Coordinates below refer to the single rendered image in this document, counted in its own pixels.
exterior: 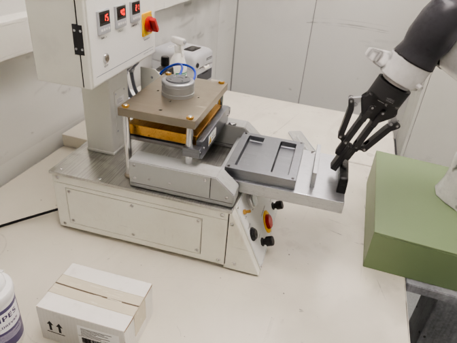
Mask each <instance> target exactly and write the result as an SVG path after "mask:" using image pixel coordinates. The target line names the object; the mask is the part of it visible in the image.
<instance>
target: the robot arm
mask: <svg viewBox="0 0 457 343"><path fill-rule="evenodd" d="M365 56H366V57H367V58H368V59H369V60H371V61H372V62H373V63H374V64H375V65H377V66H378V67H380V69H381V71H382V72H383V73H384V74H382V73H380V74H379V75H378V77H377V78H376V79H375V81H374V83H372V85H371V87H370V88H369V90H368V91H367V92H365V93H363V94H362V95H361V96H358V97H354V96H353V95H350V96H349V97H348V108H347V110H346V112H345V115H344V117H343V120H342V123H341V126H340V128H339V131H338V138H339V139H340V140H341V142H340V144H339V145H338V147H337V148H336V149H335V154H336V156H335V158H334V159H333V160H332V161H331V169H332V170H334V171H337V169H338V168H339V166H340V165H341V164H342V163H343V161H344V160H345V159H346V160H350V159H351V157H352V156H353V154H354V153H355V152H358V151H359V150H361V151H363V152H366V151H368V149H370V148H371V147H372V146H374V145H375V144H376V143H378V141H380V140H381V139H382V138H383V137H385V136H386V135H388V134H389V132H391V131H394V130H396V129H399V128H400V127H401V126H400V122H399V120H397V118H396V115H397V112H398V109H399V108H400V107H401V106H402V104H403V103H404V101H405V100H406V99H407V98H408V96H409V95H410V94H411V92H410V90H413V91H417V90H419V91H421V90H422V89H423V86H422V83H423V82H424V81H425V79H427V77H428V76H429V74H430V73H431V72H433V71H434V69H435V67H436V66H437V67H438V68H439V69H442V70H443V71H444V72H446V73H447V74H448V75H450V76H451V77H452V78H453V79H455V80H456V81H457V0H431V1H430V2H429V3H428V4H427V5H426V6H425V7H424V8H423V9H422V11H421V12H420V13H419V14H418V16H417V17H416V19H415V20H414V21H413V22H412V24H411V25H410V27H409V28H408V30H407V32H406V35H405V37H404V39H403V41H402V42H401V43H399V44H398V45H397V46H396V47H395V48H393V50H392V52H391V51H388V50H382V49H378V48H368V49H367V51H366V52H365ZM359 102H361V113H360V115H359V117H358V118H357V119H356V121H355V122H354V124H353V125H352V126H351V127H350V129H349V130H348V132H347V133H346V134H345V131H346V129H347V127H348V124H349V121H350V119H351V117H352V113H353V111H354V107H356V106H357V105H358V103H359ZM367 119H370V120H369V122H368V123H367V125H366V126H365V128H364V129H363V130H362V131H361V133H360V134H359V136H358V137H357V138H356V139H355V141H354V143H353V144H352V143H351V142H350V141H351V139H352V138H353V137H354V136H355V134H356V133H357V131H358V130H359V128H361V126H362V125H363V123H365V122H366V120H367ZM389 119H390V120H389ZM385 120H389V121H388V123H387V124H385V125H384V126H383V127H382V128H381V129H379V130H378V131H377V132H375V133H374V134H373V135H372V136H371V137H370V138H369V139H367V137H368V136H369V134H370V133H371V132H372V130H373V129H374V128H376V126H377V125H378V124H379V123H381V122H384V121H385ZM366 139H367V140H366ZM365 140H366V141H365ZM435 192H436V196H437V197H439V198H440V199H441V200H442V201H443V202H444V203H446V204H447V205H448V206H450V207H451V208H453V209H455V211H457V152H456V154H455V155H454V158H453V159H452V162H451V165H450V167H449V169H448V170H447V172H446V173H445V175H444V177H443V178H442V179H441V180H440V181H439V182H438V183H437V184H436V185H435Z"/></svg>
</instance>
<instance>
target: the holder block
mask: <svg viewBox="0 0 457 343"><path fill-rule="evenodd" d="M304 144H305V143H303V142H296V141H292V140H285V139H281V138H277V137H270V136H266V135H259V134H255V133H248V132H243V135H242V136H241V138H240V140H239V142H238V143H237V145H236V147H235V149H234V151H233V153H232V155H231V156H230V158H229V160H228V161H227V163H226V165H225V167H224V170H225V171H226V172H227V173H228V174H229V175H230V176H231V177H233V178H239V179H243V180H249V181H252V182H259V183H263V184H269V185H273V186H278V187H282V188H286V189H292V190H294V188H295V184H296V181H297V176H298V172H299V166H300V163H301V157H302V154H303V149H304Z"/></svg>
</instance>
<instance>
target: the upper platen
mask: <svg viewBox="0 0 457 343"><path fill-rule="evenodd" d="M220 109H221V105H218V104H216V105H215V106H214V107H213V108H212V109H211V110H210V112H209V113H208V114H207V116H206V117H205V118H204V119H203V120H202V121H201V123H200V124H199V125H198V127H197V128H196V129H195V130H193V145H196V142H197V139H198V138H199V137H200V135H201V134H202V132H204V130H205V129H206V127H207V126H208V124H209V123H210V122H211V121H212V120H213V118H214V117H215V115H216V114H217V113H218V112H219V110H220ZM130 126H131V139H132V140H138V141H142V142H148V143H152V144H158V145H163V146H169V147H173V148H179V149H182V148H183V146H184V145H185V144H186V128H183V127H176V126H172V125H166V124H161V123H157V122H150V121H146V120H140V119H136V118H134V119H133V120H131V121H130Z"/></svg>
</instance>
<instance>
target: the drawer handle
mask: <svg viewBox="0 0 457 343"><path fill-rule="evenodd" d="M348 173H349V160H346V159H345V160H344V161H343V163H342V164H341V165H340V166H339V179H338V185H337V190H336V192H337V193H342V194H345V192H346V188H347V185H348Z"/></svg>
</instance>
